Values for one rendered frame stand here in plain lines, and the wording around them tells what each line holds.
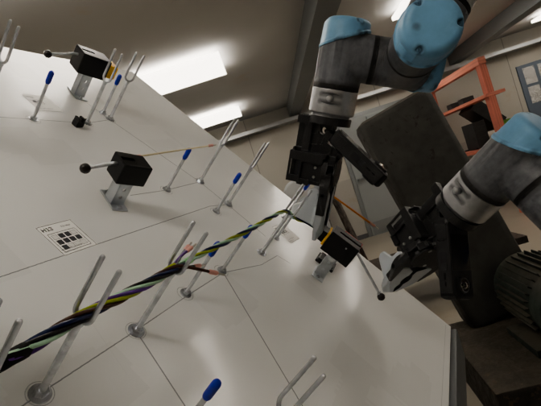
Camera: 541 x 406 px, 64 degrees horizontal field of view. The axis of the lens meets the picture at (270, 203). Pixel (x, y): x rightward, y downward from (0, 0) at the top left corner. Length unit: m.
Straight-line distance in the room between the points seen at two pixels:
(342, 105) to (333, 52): 0.08
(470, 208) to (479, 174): 0.05
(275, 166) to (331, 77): 7.03
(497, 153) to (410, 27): 0.19
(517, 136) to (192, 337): 0.45
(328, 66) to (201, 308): 0.41
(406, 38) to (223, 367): 0.43
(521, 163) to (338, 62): 0.30
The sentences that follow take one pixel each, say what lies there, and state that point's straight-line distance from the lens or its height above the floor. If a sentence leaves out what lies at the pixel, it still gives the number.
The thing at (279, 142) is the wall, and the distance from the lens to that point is 7.76.
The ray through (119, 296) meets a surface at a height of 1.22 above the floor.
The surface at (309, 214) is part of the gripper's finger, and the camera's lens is 0.74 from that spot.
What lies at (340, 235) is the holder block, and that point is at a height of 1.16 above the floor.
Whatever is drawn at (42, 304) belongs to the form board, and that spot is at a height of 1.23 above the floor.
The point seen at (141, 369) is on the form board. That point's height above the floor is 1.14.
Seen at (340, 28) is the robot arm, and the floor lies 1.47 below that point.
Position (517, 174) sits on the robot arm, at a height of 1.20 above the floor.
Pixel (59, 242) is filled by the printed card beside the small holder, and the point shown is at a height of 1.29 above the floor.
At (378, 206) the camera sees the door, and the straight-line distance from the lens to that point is 7.89.
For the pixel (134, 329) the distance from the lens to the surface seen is 0.47.
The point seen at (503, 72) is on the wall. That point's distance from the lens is 9.00.
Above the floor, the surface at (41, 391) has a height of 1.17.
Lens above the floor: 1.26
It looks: 1 degrees down
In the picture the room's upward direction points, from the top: 18 degrees counter-clockwise
